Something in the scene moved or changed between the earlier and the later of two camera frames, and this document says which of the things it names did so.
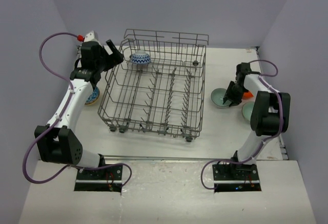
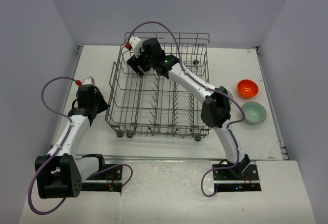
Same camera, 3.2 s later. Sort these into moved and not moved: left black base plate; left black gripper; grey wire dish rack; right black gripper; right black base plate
Moved: right black gripper; left black gripper
Not moved: right black base plate; grey wire dish rack; left black base plate
